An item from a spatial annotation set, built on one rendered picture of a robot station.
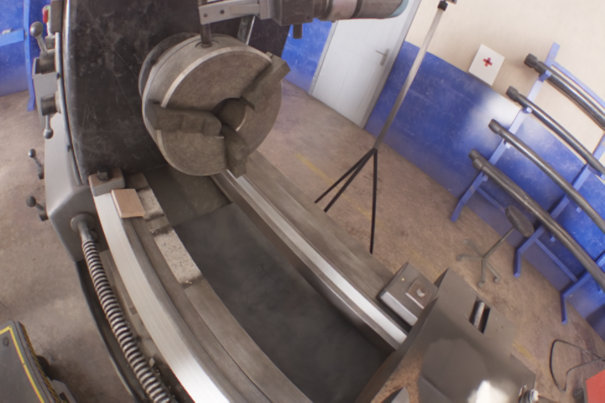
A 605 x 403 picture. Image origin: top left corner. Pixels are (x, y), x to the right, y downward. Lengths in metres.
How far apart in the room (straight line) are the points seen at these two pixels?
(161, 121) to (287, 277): 0.48
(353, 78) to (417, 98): 0.94
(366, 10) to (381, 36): 3.14
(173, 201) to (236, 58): 0.52
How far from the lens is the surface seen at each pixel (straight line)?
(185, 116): 0.39
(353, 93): 3.75
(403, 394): 0.26
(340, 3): 0.43
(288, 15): 0.38
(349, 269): 0.63
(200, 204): 0.81
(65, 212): 0.78
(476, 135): 3.28
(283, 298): 0.66
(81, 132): 0.62
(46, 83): 2.62
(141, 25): 0.56
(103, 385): 1.39
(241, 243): 0.72
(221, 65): 0.41
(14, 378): 1.22
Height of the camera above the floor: 1.30
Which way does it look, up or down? 35 degrees down
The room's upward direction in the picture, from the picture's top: 21 degrees clockwise
